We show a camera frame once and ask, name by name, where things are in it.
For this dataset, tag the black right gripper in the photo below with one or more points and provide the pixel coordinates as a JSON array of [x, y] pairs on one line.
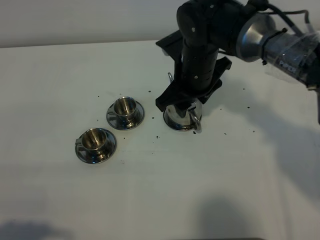
[[197, 73]]

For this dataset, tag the round steel teapot saucer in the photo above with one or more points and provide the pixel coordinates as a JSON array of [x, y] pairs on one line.
[[187, 123]]

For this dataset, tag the near stainless steel teacup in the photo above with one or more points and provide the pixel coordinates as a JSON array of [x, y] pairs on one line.
[[94, 141]]

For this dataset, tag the near stainless steel saucer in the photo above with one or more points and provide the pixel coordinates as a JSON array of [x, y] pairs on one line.
[[100, 158]]

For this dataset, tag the stainless steel teapot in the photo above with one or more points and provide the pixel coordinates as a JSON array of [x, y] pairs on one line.
[[183, 110]]

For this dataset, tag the far stainless steel saucer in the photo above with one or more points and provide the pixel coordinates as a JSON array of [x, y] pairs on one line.
[[122, 126]]

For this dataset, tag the stainless steel saucer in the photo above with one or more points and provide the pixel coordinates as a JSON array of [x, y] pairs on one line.
[[100, 158], [122, 126]]

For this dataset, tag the far stainless steel teacup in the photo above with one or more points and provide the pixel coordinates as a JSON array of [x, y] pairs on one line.
[[124, 109]]

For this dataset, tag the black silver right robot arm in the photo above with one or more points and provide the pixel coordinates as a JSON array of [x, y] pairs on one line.
[[209, 31]]

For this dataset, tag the stainless steel teacup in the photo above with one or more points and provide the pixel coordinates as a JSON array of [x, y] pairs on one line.
[[124, 109], [94, 141]]

